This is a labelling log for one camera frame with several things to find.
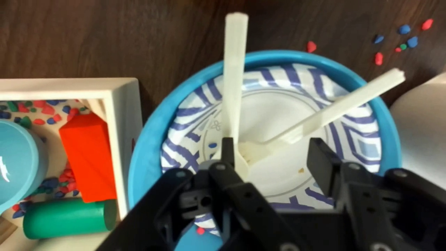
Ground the orange block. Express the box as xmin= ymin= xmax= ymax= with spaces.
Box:
xmin=58 ymin=114 xmax=117 ymax=203

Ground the white wooden box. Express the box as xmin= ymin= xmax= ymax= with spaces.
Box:
xmin=0 ymin=77 xmax=142 ymax=251

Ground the green cylinder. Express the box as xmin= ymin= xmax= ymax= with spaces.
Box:
xmin=22 ymin=200 xmax=118 ymax=241

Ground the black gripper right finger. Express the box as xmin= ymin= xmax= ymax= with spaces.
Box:
xmin=283 ymin=139 xmax=446 ymax=251

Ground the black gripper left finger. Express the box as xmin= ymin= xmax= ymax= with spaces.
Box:
xmin=96 ymin=139 xmax=311 ymax=251

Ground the teal round lid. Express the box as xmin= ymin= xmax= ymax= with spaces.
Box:
xmin=0 ymin=121 xmax=49 ymax=214

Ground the blue bowl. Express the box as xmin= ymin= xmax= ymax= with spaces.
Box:
xmin=127 ymin=49 xmax=403 ymax=251

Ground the white plastic spoon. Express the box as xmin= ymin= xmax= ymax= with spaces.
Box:
xmin=221 ymin=13 xmax=248 ymax=176
xmin=238 ymin=69 xmax=405 ymax=165

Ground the beige plastic cup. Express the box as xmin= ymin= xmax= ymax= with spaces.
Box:
xmin=390 ymin=73 xmax=446 ymax=189

